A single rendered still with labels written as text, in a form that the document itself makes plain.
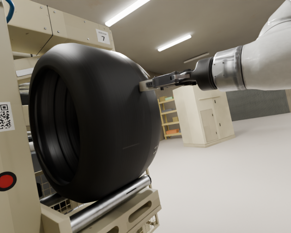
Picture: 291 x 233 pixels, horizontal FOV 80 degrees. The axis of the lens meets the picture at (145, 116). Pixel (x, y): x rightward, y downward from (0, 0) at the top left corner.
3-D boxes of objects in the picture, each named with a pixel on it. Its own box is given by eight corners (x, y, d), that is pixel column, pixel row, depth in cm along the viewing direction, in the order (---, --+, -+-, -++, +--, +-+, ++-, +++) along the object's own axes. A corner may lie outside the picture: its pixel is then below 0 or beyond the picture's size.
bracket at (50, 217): (65, 266, 39) (57, 223, 39) (20, 223, 65) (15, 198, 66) (79, 255, 42) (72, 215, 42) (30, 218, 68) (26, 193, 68)
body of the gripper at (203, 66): (222, 58, 42) (187, 66, 49) (209, 52, 36) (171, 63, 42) (224, 89, 43) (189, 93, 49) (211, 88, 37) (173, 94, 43)
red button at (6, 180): (-2, 190, 41) (-4, 177, 41) (-3, 189, 42) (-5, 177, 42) (14, 185, 43) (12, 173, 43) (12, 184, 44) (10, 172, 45)
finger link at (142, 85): (158, 88, 51) (157, 88, 50) (141, 91, 55) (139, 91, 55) (157, 78, 50) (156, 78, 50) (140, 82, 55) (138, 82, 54)
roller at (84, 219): (61, 239, 46) (67, 241, 43) (56, 222, 47) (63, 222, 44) (146, 185, 72) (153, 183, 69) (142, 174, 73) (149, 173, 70)
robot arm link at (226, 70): (239, 40, 32) (207, 49, 36) (241, 89, 33) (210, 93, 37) (248, 49, 39) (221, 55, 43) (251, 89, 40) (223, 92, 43)
